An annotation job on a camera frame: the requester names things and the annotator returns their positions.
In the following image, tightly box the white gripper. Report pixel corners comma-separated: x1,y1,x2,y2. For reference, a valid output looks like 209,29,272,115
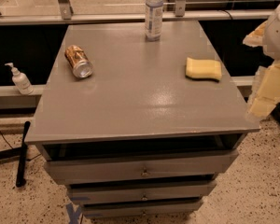
243,4,280,119

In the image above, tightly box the clear blue-label plastic bottle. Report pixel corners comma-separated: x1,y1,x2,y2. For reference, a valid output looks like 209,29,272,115
145,0,163,41

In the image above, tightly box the orange soda can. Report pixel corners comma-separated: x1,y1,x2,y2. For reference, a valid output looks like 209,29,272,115
64,45,93,78

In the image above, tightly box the white pump dispenser bottle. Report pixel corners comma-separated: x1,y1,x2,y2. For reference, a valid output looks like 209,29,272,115
6,63,34,95

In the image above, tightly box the yellow sponge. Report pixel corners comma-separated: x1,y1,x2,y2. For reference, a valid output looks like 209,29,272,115
186,57,222,81

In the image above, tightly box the top grey drawer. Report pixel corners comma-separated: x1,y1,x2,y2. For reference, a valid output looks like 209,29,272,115
44,149,238,185

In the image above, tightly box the grey drawer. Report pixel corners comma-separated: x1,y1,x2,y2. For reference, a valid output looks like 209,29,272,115
44,149,238,185
82,198,203,218
67,181,217,204

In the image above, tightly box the grey drawer cabinet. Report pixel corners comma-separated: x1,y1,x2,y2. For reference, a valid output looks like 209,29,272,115
24,20,261,220

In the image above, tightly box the middle grey drawer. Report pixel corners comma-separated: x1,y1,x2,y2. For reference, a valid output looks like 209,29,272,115
67,181,217,204

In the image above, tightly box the bottom grey drawer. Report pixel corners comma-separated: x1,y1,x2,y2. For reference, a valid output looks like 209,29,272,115
82,198,203,218

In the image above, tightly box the grey metal railing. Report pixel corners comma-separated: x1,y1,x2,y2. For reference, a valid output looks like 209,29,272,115
0,0,280,25

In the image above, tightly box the black stick tool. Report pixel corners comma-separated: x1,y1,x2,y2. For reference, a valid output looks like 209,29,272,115
16,121,31,188

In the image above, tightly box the black floor cable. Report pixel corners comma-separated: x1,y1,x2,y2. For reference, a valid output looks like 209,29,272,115
0,123,41,161

